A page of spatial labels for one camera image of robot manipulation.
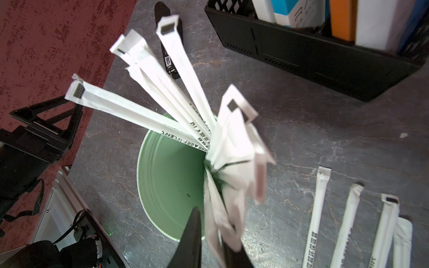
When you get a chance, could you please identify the teal book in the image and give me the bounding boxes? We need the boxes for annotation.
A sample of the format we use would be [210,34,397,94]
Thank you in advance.
[271,0,330,28]

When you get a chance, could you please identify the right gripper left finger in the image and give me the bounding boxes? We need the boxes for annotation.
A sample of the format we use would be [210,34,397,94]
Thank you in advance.
[168,207,202,268]

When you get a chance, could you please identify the straw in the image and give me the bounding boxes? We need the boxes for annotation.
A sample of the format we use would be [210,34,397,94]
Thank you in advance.
[330,183,364,268]
[368,194,400,268]
[393,217,413,268]
[302,166,331,268]

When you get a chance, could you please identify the left aluminium corner post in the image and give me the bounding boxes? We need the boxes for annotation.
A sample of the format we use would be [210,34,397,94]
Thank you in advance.
[31,166,88,243]

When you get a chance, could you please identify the green cup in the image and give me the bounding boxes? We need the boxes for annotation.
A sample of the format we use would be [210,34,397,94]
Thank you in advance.
[137,131,206,241]

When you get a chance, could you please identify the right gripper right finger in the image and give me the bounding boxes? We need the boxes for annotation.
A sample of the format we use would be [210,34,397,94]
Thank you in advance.
[221,236,254,268]

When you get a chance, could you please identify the black file organizer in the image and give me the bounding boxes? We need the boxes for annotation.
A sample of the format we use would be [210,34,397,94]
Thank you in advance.
[204,1,429,102]

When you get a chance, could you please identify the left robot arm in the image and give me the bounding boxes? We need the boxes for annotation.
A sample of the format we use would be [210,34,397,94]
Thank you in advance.
[1,96,126,268]

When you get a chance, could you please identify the wrapped straws in cup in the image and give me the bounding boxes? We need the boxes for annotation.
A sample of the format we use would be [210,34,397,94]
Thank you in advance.
[65,30,275,267]

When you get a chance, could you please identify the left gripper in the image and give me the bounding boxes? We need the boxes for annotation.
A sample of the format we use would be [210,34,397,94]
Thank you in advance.
[1,96,83,214]

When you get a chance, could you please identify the orange book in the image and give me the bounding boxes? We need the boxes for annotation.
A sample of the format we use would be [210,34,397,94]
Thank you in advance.
[330,0,358,42]

